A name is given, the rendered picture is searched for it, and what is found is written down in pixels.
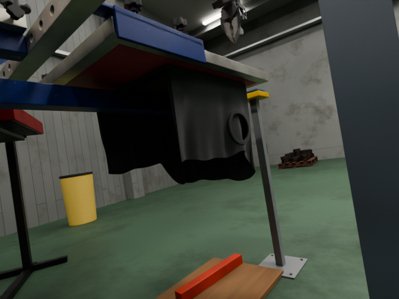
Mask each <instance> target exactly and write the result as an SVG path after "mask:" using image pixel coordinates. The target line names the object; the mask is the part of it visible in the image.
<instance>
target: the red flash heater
mask: <svg viewBox="0 0 399 299"><path fill-rule="evenodd" d="M0 128H1V129H5V130H6V131H10V132H12V133H16V134H17V135H21V136H24V138H27V136H30V135H41V134H44V132H43V124H42V122H40V121H39V120H37V119H36V118H34V117H33V116H31V115H30V114H28V113H27V112H25V111H24V110H15V109H0Z"/></svg>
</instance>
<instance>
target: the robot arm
mask: <svg viewBox="0 0 399 299"><path fill-rule="evenodd" d="M211 4H212V6H213V9H217V8H222V9H221V12H220V13H221V17H220V24H221V27H222V29H223V31H224V32H225V33H226V35H227V36H228V38H229V39H230V40H231V41H232V42H233V43H237V41H238V38H239V35H243V29H242V28H241V26H240V23H242V22H243V21H244V20H245V19H246V20H247V16H246V9H245V7H244V6H243V5H242V4H240V0H215V1H214V2H212V3H211ZM243 10H244V11H245V15H244V11H243ZM232 27H233V30H232Z"/></svg>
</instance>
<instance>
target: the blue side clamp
mask: <svg viewBox="0 0 399 299"><path fill-rule="evenodd" d="M110 16H114V21H115V29H116V36H117V38H118V39H121V40H125V41H128V42H131V43H135V44H138V45H142V46H145V47H149V48H152V49H155V50H159V51H161V52H165V53H169V54H171V55H175V56H179V57H182V58H185V59H189V60H192V61H196V62H199V63H203V64H205V63H207V62H206V58H205V51H204V44H203V41H202V40H200V39H197V38H195V37H192V36H190V35H187V34H185V33H183V32H180V31H177V30H175V29H173V28H170V27H168V26H166V25H163V24H160V23H158V22H156V21H153V20H151V19H149V18H146V17H143V16H142V15H139V14H136V13H134V12H131V11H129V10H127V9H124V8H121V7H119V6H117V5H114V6H113V11H112V12H111V13H110V14H109V15H108V16H107V17H106V18H105V19H104V20H103V22H105V21H106V20H107V19H108V18H109V17H110Z"/></svg>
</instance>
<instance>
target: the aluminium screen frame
mask: <svg viewBox="0 0 399 299"><path fill-rule="evenodd" d="M119 44H122V45H125V46H129V47H133V48H136V49H139V50H143V51H146V52H150V53H154V54H157V55H161V56H165V57H167V58H172V59H176V60H178V61H182V62H186V63H190V64H193V65H197V66H201V67H203V68H208V69H212V70H214V71H219V72H222V73H225V74H229V75H233V76H236V77H240V78H244V79H248V80H250V81H255V82H257V83H256V84H252V85H249V86H247V87H246V88H250V87H253V86H256V85H259V84H262V83H265V82H268V81H269V79H268V73H266V72H263V71H260V70H258V69H255V68H252V67H250V66H247V65H244V64H242V63H239V62H236V61H233V60H231V59H228V58H225V57H222V56H220V55H216V54H215V53H211V52H209V51H206V50H204V51H205V58H206V62H207V63H205V64H203V63H199V62H196V61H192V60H189V59H185V58H182V57H179V56H175V55H171V54H169V53H165V52H161V51H159V50H155V49H152V48H149V47H145V46H142V45H138V44H135V43H131V42H128V41H125V40H121V39H118V38H117V36H116V29H115V21H114V16H110V17H109V18H108V19H107V20H106V21H105V22H104V23H103V24H102V25H101V26H100V27H99V28H97V29H96V30H95V31H94V32H93V33H92V34H91V35H89V36H88V37H87V38H86V39H85V40H84V41H83V42H82V43H81V44H80V45H79V46H78V47H76V48H75V49H74V50H73V51H72V52H71V53H70V54H69V55H68V56H67V57H66V58H65V59H64V60H62V61H61V62H60V63H59V64H58V65H57V66H56V67H54V68H53V69H52V70H51V71H50V72H49V73H48V74H47V75H46V76H45V77H44V78H43V79H42V80H40V81H39V82H41V83H47V84H57V85H65V84H67V83H68V82H70V81H71V80H72V79H74V78H75V77H76V76H77V75H79V74H80V73H82V72H83V71H84V70H86V69H87V68H88V67H89V66H91V65H92V64H94V63H95V62H97V61H98V60H99V59H100V58H102V57H103V56H104V55H106V54H107V53H109V52H110V51H111V50H112V49H114V48H115V47H116V46H118V45H119Z"/></svg>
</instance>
